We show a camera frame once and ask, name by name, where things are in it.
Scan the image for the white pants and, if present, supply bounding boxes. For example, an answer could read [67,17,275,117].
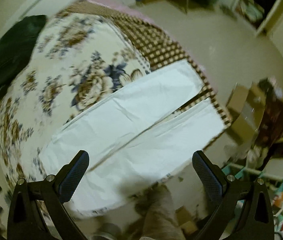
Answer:
[40,60,226,219]

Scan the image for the teal metal rack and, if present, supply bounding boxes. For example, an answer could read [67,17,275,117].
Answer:
[222,163,283,187]

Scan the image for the brown cardboard box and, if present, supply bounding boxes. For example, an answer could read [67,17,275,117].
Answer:
[226,83,266,145]

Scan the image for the dark green folded cloth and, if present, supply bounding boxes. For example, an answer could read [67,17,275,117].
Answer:
[0,15,47,99]

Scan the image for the floral bed sheet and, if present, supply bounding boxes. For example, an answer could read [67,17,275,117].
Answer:
[0,0,231,189]

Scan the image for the white shelf cabinet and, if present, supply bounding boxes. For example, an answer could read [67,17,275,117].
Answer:
[231,0,283,43]

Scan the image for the pink mattress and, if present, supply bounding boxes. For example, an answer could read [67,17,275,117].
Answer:
[87,0,218,93]

